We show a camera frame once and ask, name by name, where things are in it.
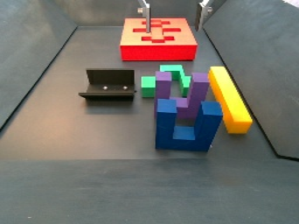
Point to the black angle bracket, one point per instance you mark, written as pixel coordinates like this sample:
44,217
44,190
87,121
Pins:
110,83

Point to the red slotted board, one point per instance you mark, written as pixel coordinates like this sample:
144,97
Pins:
168,42

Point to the green stepped block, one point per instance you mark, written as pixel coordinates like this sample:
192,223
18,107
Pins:
179,76

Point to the blue U-shaped block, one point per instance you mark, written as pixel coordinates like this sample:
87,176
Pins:
186,138

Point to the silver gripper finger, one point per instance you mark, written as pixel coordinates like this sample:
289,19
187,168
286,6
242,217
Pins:
144,10
203,10

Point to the yellow long bar block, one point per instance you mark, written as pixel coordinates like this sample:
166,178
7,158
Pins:
235,114

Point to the purple U-shaped block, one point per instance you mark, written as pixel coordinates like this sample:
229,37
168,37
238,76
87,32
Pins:
187,105

